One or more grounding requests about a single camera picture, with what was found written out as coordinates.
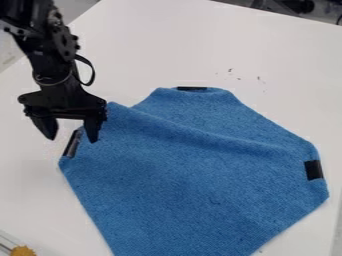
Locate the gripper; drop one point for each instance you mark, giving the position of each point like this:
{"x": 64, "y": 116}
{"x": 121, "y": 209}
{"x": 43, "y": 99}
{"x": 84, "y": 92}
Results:
{"x": 62, "y": 98}

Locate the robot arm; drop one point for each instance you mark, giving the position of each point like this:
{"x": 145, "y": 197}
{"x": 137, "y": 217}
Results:
{"x": 42, "y": 36}

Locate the blue cloth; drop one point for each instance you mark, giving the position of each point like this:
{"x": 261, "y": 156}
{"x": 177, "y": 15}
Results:
{"x": 196, "y": 173}

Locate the yellow toy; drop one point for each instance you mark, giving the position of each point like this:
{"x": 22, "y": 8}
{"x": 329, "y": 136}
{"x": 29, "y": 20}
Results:
{"x": 22, "y": 251}

